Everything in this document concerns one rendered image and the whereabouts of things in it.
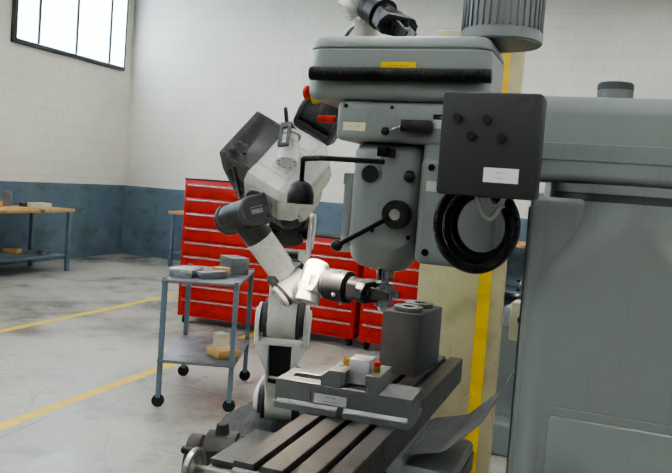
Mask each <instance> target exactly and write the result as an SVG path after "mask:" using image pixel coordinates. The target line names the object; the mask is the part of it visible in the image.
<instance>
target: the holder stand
mask: <svg viewBox="0 0 672 473"><path fill-rule="evenodd" d="M433 304H434V303H432V302H428V301H422V300H406V301H405V303H404V304H403V303H401V304H394V307H392V308H389V309H388V310H387V311H386V312H383V321H382V334H381V347H380V360H379V362H381V365H385V366H391V367H392V372H391V373H395V374H400V375H406V376H411V377H416V376H418V375H420V374H421V373H423V372H424V371H426V370H428V369H429V368H431V367H433V366H434V365H436V364H438V356H439V343H440V331H441V319H442V307H440V306H433Z"/></svg>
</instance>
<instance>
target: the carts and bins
mask: <svg viewBox="0 0 672 473"><path fill-rule="evenodd" d="M254 272H255V270H254V268H250V269H249V258H246V257H243V256H239V255H221V258H220V266H214V267H209V266H196V265H192V264H188V265H179V266H175V267H171V268H170V269H169V275H168V276H166V277H162V279H161V282H162V293H161V309H160V326H159V342H158V359H157V361H156V362H157V375H156V392H155V395H154V396H153V397H152V399H151V403H152V404H153V405H154V406H155V407H160V406H161V405H162V404H163V403H164V397H163V395H161V387H162V371H163V363H171V364H181V366H180V367H179V368H178V373H179V375H181V376H185V375H187V374H188V372H189V368H188V366H186V365H198V366H211V367H225V368H229V372H228V387H227V400H225V401H224V403H223V409H224V411H226V412H232V411H233V410H234V408H235V402H234V401H233V400H232V392H233V377H234V367H235V366H236V364H237V362H238V361H239V359H240V357H241V356H242V354H243V352H244V360H243V370H241V372H240V374H239V377H240V379H241V380H244V381H245V380H248V379H249V377H250V372H249V371H248V370H247V367H248V353H249V342H250V339H249V338H250V323H251V308H252V293H253V278H254ZM248 278H249V286H248V300H247V315H246V330H245V339H244V338H236V332H237V317H238V302H239V287H240V286H241V285H242V284H243V283H244V282H245V281H246V280H247V279H248ZM168 282H170V283H183V284H186V298H185V314H184V330H183V335H182V336H181V337H180V338H179V339H178V340H177V341H176V342H175V343H174V344H173V345H172V346H170V347H169V348H168V349H167V350H166V351H165V352H164V338H165V322H166V306H167V290H168ZM191 284H197V285H210V286H224V287H234V297H233V312H232V327H231V337H230V334H228V333H226V332H223V331H222V332H213V336H204V335H190V334H188V328H189V312H190V296H191Z"/></svg>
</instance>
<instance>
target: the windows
mask: <svg viewBox="0 0 672 473"><path fill-rule="evenodd" d="M128 5H129V0H12V18H11V39H10V41H11V42H15V43H19V44H22V45H26V46H30V47H34V48H37V49H41V50H45V51H49V52H52V53H56V54H60V55H63V56H67V57H71V58H75V59H78V60H82V61H86V62H90V63H93V64H97V65H101V66H105V67H108V68H112V69H116V70H120V71H125V58H126V40H127V23H128Z"/></svg>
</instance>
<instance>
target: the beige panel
mask: <svg viewBox="0 0 672 473"><path fill-rule="evenodd" d="M460 34H461V31H438V36H460ZM501 54H502V55H503V57H504V61H505V62H504V65H503V66H504V74H503V86H502V93H522V85H523V73H524V62H525V52H517V53H501ZM507 261H508V259H507V260H506V261H505V262H504V263H503V264H502V265H500V266H499V267H497V268H495V269H494V270H492V271H490V272H486V273H482V274H472V273H471V274H470V273H466V272H462V271H460V270H458V269H456V268H455V267H448V266H439V265H430V264H422V263H420V268H419V280H418V293H417V300H422V301H428V302H432V303H434V304H433V306H440V307H442V319H441V331H440V343H439V355H443V356H445V358H448V359H449V358H450V357H456V358H462V359H463V363H462V375H461V382H460V383H459V384H458V386H457V387H456V388H455V389H454V390H453V391H452V393H451V394H450V395H449V396H448V397H447V398H446V400H445V401H444V402H443V403H442V404H441V406H440V407H439V408H438V409H437V410H436V411H435V413H434V414H433V415H432V416H431V417H430V419H432V420H433V419H434V418H436V417H447V416H459V415H466V414H469V413H471V412H472V411H473V410H475V409H476V408H477V407H479V406H480V405H481V404H483V403H484V402H485V401H487V400H488V399H489V398H491V397H492V396H493V395H495V394H496V390H497V378H498V366H499V355H500V343H501V331H502V319H503V308H504V296H505V284H506V273H507ZM494 413H495V404H494V406H493V407H492V409H491V410H490V412H489V413H488V415H487V416H486V418H485V419H484V421H483V422H482V423H481V424H480V425H479V426H478V427H477V428H476V429H474V430H473V431H472V432H470V433H469V434H468V435H466V436H465V437H464V438H462V439H466V440H469V441H471V442H472V444H473V451H474V454H473V466H472V470H471V472H470V473H489V472H490V460H491V448H492V437H493V425H494Z"/></svg>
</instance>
